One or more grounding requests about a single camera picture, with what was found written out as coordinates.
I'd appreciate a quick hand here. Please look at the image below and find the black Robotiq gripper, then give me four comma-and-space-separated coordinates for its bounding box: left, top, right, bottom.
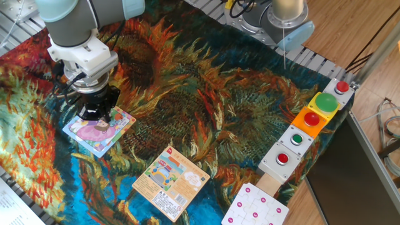
76, 86, 121, 123

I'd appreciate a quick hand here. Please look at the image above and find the princess picture puzzle board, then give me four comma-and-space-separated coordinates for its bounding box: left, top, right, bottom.
62, 106, 137, 159

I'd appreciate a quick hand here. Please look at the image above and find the orange puzzle backing board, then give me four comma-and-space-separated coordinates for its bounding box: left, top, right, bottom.
131, 145, 211, 223

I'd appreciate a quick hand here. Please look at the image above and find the white puzzle with pink dots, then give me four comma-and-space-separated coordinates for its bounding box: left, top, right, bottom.
221, 182, 290, 225

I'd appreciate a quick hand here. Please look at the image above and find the white printed paper sheet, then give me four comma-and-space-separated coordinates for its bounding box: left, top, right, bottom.
0, 176, 46, 225

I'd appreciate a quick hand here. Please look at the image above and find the silver metal plate with screws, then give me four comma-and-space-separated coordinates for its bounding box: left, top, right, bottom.
0, 0, 56, 25

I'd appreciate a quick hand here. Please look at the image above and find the sunflower painting tablecloth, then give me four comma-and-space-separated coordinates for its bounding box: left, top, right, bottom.
0, 0, 356, 225

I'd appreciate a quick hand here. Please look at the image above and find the silver base mounting plate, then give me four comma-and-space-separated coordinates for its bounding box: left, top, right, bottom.
223, 1, 296, 48

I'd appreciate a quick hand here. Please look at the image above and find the grey box red button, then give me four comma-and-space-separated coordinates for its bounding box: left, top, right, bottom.
257, 142, 303, 184
321, 77, 356, 110

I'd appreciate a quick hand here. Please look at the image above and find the light wooden block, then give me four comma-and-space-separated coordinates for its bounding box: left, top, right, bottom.
255, 172, 282, 198

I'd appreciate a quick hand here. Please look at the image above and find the grey box green button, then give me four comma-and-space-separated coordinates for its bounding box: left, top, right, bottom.
277, 124, 315, 157

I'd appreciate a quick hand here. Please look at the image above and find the orange box red button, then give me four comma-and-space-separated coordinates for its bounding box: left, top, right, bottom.
291, 106, 328, 139

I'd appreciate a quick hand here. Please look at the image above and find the yellow box green mushroom button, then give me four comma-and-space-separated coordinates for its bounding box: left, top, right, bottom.
307, 91, 341, 121

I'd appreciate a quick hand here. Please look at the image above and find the aluminium profile beam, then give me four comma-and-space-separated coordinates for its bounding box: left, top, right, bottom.
351, 26, 400, 87

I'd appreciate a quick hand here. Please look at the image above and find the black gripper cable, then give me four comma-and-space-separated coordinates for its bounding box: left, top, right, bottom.
51, 59, 88, 106

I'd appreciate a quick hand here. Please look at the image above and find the grey cable bundle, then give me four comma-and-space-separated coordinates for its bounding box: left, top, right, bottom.
376, 97, 400, 178

